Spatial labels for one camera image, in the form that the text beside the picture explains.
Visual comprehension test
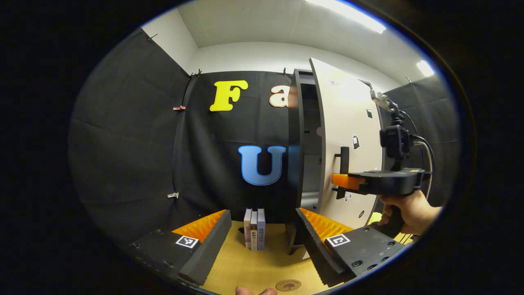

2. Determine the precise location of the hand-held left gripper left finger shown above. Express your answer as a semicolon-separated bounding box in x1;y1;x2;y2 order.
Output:
123;209;232;286

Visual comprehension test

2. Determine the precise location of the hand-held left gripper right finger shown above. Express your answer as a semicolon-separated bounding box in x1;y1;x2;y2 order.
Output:
295;207;408;287

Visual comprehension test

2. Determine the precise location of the black door handle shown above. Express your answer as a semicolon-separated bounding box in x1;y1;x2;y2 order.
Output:
334;146;350;200

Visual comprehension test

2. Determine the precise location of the round wooden coaster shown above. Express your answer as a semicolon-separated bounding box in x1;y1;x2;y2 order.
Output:
276;279;303;292

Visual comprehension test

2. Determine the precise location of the dark grey cabinet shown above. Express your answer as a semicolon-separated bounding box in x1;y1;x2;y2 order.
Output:
287;69;374;256

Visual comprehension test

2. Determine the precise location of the beige cabinet door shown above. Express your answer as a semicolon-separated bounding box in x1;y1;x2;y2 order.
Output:
309;57;385;230

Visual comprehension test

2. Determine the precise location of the beige book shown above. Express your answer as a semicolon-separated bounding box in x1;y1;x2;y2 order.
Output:
244;208;252;250

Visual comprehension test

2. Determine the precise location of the small ceiling light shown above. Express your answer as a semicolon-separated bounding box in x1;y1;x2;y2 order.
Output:
416;60;435;77

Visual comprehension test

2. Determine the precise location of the black backdrop cloth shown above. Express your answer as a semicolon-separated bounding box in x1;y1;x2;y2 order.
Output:
68;29;461;246

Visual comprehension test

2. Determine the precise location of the long ceiling light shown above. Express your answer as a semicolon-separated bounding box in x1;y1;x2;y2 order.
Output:
305;0;386;34

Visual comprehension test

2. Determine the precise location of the black cable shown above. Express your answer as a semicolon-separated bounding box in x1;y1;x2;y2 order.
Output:
411;135;435;200

